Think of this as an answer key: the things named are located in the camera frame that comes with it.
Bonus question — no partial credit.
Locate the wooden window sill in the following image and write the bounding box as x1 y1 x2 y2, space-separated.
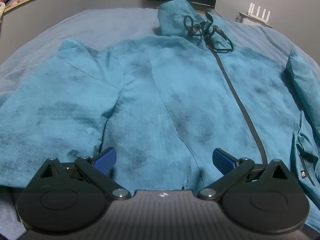
4 0 35 14

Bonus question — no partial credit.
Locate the clothes pile on sill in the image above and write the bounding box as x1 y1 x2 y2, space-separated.
1 0 24 22

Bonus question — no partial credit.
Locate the teal zip-up jacket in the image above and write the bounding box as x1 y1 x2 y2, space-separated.
0 0 320 233

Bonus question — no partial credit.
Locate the white wifi router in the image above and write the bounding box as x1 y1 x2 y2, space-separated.
239 2 271 24

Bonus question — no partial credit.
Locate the light blue bed blanket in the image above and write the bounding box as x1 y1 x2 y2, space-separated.
0 6 320 240

